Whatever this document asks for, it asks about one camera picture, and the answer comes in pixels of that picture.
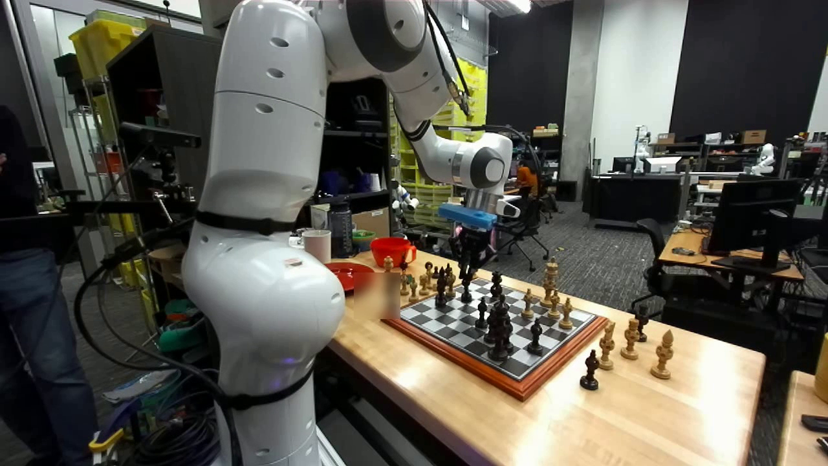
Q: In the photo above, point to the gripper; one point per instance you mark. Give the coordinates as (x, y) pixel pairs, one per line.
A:
(475, 239)

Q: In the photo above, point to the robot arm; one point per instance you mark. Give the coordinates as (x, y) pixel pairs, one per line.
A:
(265, 194)

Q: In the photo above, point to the black chess piece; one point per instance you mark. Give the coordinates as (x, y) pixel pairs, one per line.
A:
(589, 372)
(466, 291)
(441, 290)
(499, 343)
(481, 316)
(496, 286)
(491, 323)
(508, 330)
(535, 338)
(642, 323)

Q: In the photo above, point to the wooden framed chess board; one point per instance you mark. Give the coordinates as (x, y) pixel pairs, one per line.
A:
(491, 336)

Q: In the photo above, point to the tall light wooden chess piece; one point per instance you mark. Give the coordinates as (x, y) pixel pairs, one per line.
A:
(550, 281)

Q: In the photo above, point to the black office chair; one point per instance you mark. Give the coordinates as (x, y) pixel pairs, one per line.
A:
(525, 226)
(653, 259)

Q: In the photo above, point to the person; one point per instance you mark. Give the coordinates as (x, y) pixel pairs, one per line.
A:
(526, 180)
(32, 310)

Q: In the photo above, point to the cardboard box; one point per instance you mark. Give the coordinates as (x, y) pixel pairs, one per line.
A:
(372, 221)

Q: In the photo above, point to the green bowl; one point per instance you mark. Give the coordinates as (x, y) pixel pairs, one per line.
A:
(363, 239)

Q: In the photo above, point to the red plate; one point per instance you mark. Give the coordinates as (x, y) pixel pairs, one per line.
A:
(346, 273)

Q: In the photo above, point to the dark water bottle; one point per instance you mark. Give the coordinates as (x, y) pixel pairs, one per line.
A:
(341, 230)

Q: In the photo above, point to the white mug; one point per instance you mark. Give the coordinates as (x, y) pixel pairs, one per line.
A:
(317, 246)

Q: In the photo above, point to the stack of yellow bins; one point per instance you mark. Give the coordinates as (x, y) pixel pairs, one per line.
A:
(475, 90)

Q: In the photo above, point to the white robot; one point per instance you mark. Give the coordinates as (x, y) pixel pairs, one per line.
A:
(642, 149)
(766, 158)

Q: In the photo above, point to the wooden office desk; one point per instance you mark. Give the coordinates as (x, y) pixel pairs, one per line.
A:
(692, 249)

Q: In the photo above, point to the monitor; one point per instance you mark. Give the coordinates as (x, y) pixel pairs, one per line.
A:
(750, 217)

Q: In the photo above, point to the black shelf cabinet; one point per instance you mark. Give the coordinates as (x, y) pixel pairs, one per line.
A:
(168, 97)

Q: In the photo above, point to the wooden table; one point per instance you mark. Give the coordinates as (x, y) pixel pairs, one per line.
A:
(799, 421)

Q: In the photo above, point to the yellow container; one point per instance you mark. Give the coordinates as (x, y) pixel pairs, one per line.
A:
(822, 369)

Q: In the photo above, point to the black device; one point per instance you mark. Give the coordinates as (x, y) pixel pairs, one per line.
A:
(815, 423)

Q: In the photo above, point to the yellow storage bin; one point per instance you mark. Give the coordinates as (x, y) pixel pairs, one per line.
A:
(103, 42)

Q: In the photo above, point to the camera on mount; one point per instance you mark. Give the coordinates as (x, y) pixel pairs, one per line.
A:
(158, 137)

